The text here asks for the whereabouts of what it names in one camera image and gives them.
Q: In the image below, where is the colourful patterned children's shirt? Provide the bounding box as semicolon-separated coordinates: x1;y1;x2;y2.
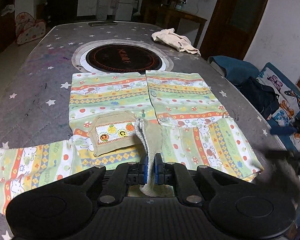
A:
0;70;263;213

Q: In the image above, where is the butterfly patterned blue cushion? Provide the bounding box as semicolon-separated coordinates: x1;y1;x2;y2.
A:
256;62;300;151

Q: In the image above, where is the dark navy garment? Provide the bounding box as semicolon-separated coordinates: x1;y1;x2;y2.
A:
237;76;279;120

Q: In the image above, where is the grey star-patterned table mat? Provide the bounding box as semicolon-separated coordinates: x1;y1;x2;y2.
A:
0;21;286;240

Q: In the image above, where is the round black induction cooktop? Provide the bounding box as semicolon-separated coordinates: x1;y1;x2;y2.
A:
71;39;174;74

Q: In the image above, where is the brown wooden door right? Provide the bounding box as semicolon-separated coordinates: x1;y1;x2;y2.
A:
200;0;268;60

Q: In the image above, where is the cream garment with number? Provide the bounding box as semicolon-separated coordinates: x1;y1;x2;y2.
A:
151;28;200;55

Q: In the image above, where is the dark remote on table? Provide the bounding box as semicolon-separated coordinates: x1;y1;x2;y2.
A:
88;21;117;27

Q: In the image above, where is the dark wooden side table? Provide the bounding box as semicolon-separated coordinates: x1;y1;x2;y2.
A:
143;6;208;48

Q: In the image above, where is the water dispenser with blue bottle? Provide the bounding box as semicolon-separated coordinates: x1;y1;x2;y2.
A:
96;0;109;21

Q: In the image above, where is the pink floral cushion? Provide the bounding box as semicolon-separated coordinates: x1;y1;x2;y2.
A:
15;12;46;45

